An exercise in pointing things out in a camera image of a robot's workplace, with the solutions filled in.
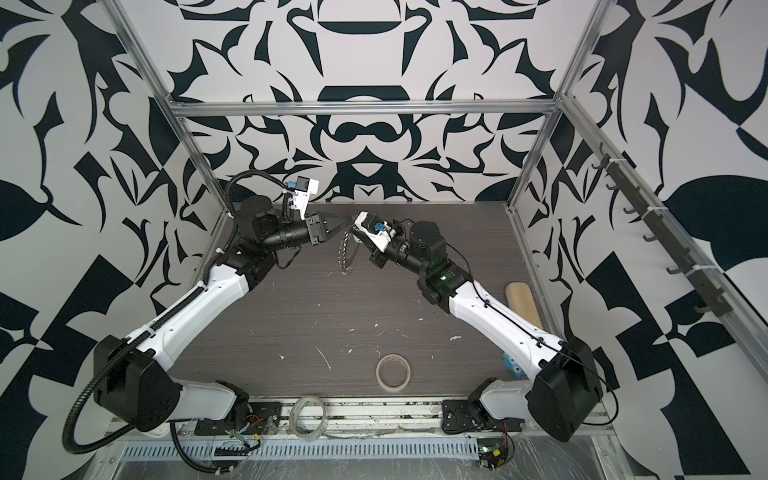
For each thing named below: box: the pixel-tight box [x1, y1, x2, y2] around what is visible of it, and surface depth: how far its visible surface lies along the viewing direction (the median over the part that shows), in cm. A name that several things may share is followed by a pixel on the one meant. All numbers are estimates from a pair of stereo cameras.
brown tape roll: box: [376, 353, 411, 393], surface depth 83 cm
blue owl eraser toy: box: [502, 352, 527, 378], surface depth 83 cm
